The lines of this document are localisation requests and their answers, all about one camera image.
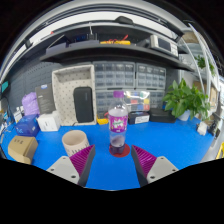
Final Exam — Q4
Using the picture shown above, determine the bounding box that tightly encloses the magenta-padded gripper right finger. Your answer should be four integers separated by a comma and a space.
130, 144, 179, 188

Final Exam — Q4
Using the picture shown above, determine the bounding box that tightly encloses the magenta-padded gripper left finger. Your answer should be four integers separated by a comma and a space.
45, 144, 97, 188

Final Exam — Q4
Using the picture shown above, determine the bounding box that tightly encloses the purple-capped clear drink bottle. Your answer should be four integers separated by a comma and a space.
107, 90, 129, 156

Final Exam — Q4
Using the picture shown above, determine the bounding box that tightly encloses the beige cup with dark dashes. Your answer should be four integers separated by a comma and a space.
61, 129, 90, 158

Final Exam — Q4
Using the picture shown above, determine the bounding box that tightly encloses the white carton box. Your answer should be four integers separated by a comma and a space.
36, 111, 62, 133

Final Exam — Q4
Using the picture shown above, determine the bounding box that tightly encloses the brown cardboard box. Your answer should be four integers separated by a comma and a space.
7, 135, 39, 165

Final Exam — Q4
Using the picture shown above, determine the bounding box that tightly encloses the black flat case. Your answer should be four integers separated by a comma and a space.
148, 108, 177, 124

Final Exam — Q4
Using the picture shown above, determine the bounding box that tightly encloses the black box with white label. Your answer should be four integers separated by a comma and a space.
127, 111, 151, 126

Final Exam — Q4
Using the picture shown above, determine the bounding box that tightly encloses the yellow tool with red leads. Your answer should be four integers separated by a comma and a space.
96, 114, 110, 126

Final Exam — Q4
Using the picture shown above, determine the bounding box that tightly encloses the blue carton box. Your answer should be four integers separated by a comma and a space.
14, 114, 41, 138

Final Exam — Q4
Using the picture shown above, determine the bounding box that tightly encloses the black rectangular pouch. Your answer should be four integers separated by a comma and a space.
73, 86, 95, 124

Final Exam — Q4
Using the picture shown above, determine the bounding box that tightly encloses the clear organizer with coloured parts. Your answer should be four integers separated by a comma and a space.
123, 89, 152, 113

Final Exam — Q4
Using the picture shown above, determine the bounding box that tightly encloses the beige perforated tray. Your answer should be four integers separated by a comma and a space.
51, 64, 98, 127

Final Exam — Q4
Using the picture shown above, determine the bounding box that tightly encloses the small white box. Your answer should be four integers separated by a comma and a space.
13, 108, 24, 124

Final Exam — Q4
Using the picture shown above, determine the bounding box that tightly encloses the dark grey flat box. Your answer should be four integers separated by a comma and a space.
34, 83, 57, 115

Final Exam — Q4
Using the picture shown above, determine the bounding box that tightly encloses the large potted green plant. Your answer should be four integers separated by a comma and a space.
162, 78, 212, 122

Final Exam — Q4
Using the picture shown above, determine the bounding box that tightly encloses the grey small-parts drawer cabinet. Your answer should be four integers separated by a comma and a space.
95, 89, 116, 118
135, 62, 167, 91
92, 60, 136, 91

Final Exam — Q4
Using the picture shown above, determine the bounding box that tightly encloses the small green plant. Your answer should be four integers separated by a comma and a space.
194, 54, 215, 77

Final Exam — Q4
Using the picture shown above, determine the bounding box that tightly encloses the black overhead shelf unit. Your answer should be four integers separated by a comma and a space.
39, 14, 194, 73

